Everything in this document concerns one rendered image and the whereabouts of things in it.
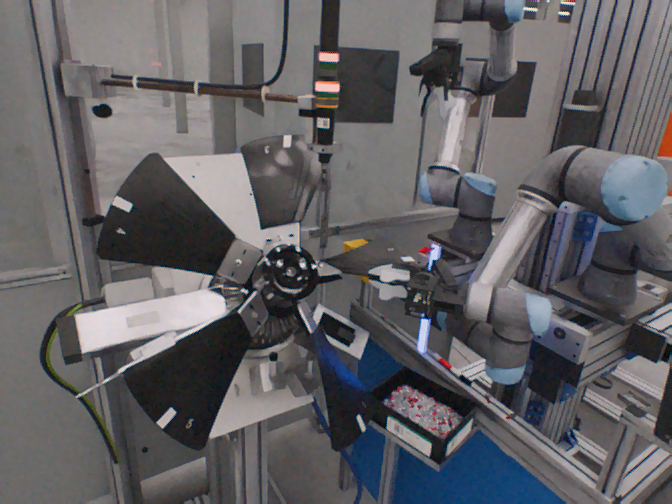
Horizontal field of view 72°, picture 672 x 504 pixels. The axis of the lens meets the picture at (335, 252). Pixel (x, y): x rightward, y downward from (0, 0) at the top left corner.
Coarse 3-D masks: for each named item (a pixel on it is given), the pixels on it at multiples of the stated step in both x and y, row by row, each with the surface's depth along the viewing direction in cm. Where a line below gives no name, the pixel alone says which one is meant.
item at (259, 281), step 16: (272, 256) 91; (288, 256) 92; (304, 256) 94; (256, 272) 93; (272, 272) 90; (304, 272) 93; (240, 288) 98; (256, 288) 93; (272, 288) 88; (288, 288) 91; (304, 288) 92; (272, 304) 93; (288, 304) 92; (272, 320) 100
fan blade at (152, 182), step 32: (160, 160) 87; (128, 192) 86; (160, 192) 87; (192, 192) 89; (128, 224) 87; (160, 224) 88; (192, 224) 89; (224, 224) 91; (128, 256) 89; (160, 256) 91; (192, 256) 92; (224, 256) 93
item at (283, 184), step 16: (256, 144) 109; (272, 144) 108; (304, 144) 107; (256, 160) 108; (272, 160) 107; (288, 160) 106; (304, 160) 105; (256, 176) 107; (272, 176) 105; (288, 176) 104; (304, 176) 103; (320, 176) 103; (256, 192) 106; (272, 192) 104; (288, 192) 103; (304, 192) 102; (256, 208) 105; (272, 208) 103; (288, 208) 101; (304, 208) 100; (272, 224) 102
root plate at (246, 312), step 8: (256, 296) 91; (248, 304) 89; (256, 304) 92; (240, 312) 88; (248, 312) 90; (264, 312) 95; (248, 320) 91; (256, 320) 93; (264, 320) 96; (248, 328) 92; (256, 328) 94
